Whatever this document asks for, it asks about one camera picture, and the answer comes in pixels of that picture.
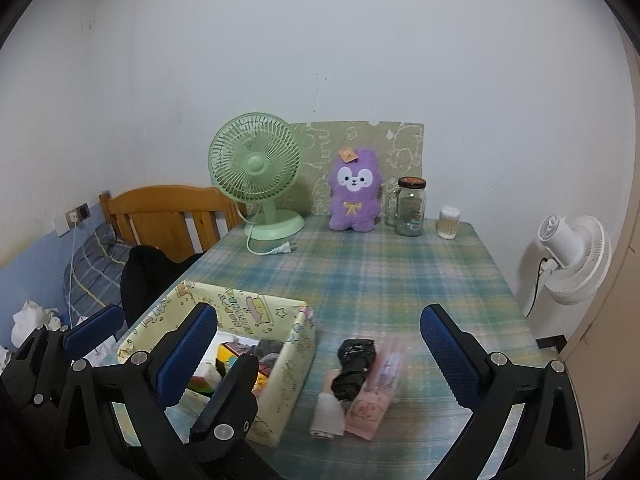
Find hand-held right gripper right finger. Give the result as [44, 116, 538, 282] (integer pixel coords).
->
[420, 303, 586, 480]

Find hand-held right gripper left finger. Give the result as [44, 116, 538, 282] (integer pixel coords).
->
[50, 302, 217, 480]

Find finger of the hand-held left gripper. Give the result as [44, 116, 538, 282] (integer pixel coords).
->
[0, 305, 124, 411]
[189, 353, 260, 465]

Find yellow printed storage box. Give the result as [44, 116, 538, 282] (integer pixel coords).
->
[116, 280, 317, 448]

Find clear plastic pouch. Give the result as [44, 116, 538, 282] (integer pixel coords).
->
[372, 345, 406, 403]

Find pink packet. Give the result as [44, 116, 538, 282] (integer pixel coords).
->
[345, 387, 393, 443]

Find black cloth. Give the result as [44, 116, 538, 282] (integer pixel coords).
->
[331, 338, 376, 402]

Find white crumpled cloth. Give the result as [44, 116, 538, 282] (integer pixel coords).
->
[11, 299, 61, 346]

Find blue plaid pillow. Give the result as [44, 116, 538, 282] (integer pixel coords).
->
[62, 223, 132, 318]

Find black jacket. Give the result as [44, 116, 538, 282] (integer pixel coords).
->
[121, 245, 203, 328]

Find wooden bed headboard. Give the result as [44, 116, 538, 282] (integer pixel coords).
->
[98, 185, 247, 263]

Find cotton swab container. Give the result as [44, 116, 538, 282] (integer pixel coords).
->
[438, 205, 461, 239]

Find glass jar mug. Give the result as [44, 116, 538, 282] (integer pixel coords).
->
[384, 176, 427, 237]

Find white standing fan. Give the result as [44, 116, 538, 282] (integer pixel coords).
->
[522, 214, 612, 318]

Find beige door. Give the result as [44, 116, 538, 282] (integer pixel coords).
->
[560, 25, 640, 480]

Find purple plush toy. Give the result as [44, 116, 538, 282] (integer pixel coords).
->
[328, 146, 385, 233]

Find green desk fan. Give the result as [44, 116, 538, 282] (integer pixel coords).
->
[208, 113, 306, 242]

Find green patterned board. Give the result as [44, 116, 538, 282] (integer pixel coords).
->
[287, 120, 426, 218]

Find black fan cable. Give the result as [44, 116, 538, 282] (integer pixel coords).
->
[525, 257, 548, 317]

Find desk fan power cord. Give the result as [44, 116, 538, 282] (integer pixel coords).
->
[245, 232, 297, 257]

